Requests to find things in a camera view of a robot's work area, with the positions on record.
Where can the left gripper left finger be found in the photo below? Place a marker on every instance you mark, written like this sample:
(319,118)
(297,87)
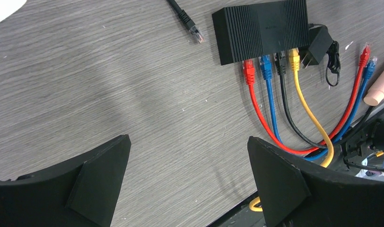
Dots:
(79,192)

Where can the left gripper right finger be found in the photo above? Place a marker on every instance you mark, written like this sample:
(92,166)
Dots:
(297,193)

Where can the black network switch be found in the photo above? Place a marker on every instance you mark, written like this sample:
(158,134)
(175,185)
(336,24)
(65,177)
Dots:
(251,31)

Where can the green white chessboard mat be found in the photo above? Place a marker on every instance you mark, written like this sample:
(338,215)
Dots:
(8,7)

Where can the beige cylinder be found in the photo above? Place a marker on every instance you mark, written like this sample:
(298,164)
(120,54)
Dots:
(375,94)

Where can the black power adapter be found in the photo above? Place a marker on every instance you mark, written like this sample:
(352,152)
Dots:
(320,41)

